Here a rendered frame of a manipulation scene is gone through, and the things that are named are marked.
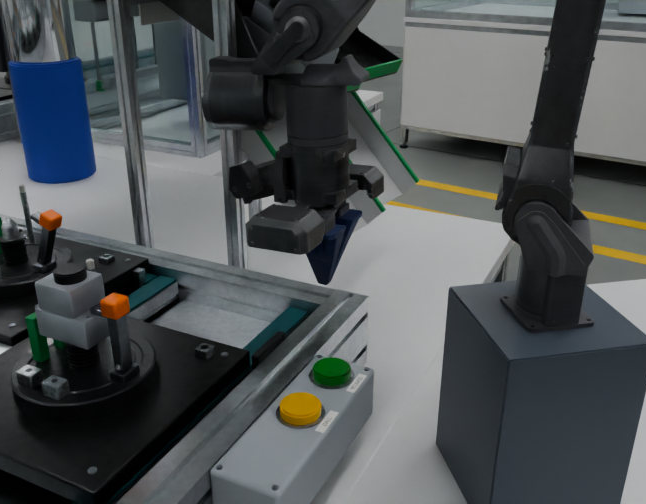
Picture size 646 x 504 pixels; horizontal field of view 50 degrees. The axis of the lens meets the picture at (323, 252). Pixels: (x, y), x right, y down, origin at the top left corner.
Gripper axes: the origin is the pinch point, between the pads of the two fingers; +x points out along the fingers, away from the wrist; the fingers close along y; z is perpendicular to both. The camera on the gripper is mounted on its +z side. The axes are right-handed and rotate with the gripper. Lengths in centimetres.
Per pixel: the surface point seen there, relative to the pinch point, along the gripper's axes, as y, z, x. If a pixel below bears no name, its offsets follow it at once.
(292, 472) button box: 16.0, -4.3, 13.6
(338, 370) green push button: 1.9, -2.1, 12.3
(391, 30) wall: -894, 336, 76
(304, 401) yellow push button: 8.1, -1.4, 12.3
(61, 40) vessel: -59, 92, -12
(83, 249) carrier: -10.2, 44.1, 10.5
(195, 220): -49, 54, 21
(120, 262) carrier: -9.1, 36.3, 10.8
